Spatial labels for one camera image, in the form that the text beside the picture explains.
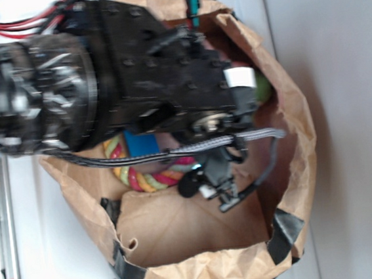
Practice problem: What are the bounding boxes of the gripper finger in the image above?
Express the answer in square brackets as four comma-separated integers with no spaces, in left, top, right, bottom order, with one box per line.
[199,184,217,200]

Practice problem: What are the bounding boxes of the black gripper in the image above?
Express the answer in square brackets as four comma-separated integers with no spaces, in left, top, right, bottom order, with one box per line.
[62,0,256,148]

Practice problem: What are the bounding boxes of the multicolored twisted rope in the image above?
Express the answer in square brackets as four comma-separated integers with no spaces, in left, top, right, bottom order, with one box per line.
[101,126,207,198]

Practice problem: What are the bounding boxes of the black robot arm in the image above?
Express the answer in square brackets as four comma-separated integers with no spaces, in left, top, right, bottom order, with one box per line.
[0,0,261,203]

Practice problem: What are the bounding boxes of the green plush turtle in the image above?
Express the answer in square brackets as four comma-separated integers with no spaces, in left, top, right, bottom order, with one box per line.
[255,71,272,105]

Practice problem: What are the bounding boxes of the brown paper bag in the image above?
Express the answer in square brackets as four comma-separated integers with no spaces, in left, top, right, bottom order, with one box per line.
[40,0,317,279]

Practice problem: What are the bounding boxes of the blue wooden block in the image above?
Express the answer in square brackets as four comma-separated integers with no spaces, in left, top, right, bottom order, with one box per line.
[123,131,160,157]

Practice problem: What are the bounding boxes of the grey braided cable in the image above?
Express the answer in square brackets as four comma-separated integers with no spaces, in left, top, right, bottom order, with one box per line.
[40,125,293,226]

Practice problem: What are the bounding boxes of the red wires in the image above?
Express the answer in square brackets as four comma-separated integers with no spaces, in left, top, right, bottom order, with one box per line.
[0,0,87,35]

